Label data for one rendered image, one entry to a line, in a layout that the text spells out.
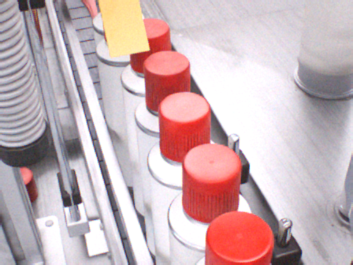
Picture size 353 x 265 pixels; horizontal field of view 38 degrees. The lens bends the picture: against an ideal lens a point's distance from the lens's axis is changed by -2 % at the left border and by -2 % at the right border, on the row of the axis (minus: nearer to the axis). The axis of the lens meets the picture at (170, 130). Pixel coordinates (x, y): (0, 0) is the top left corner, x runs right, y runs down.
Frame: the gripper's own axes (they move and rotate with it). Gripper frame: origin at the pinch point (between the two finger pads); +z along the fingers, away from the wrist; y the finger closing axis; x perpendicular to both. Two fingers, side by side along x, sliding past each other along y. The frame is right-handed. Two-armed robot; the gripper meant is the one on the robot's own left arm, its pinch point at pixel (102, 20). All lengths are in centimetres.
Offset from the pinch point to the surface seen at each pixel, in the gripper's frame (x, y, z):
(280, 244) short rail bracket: -31.5, 5.9, 27.3
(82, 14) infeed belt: 14.5, -1.2, -4.3
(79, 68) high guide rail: -13.0, -5.6, 7.2
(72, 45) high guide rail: -8.9, -5.5, 3.9
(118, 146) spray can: -20.9, -4.3, 16.4
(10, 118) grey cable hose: -43.3, -12.0, 12.2
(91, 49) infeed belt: 5.5, -1.9, 2.9
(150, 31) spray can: -32.9, -1.2, 7.7
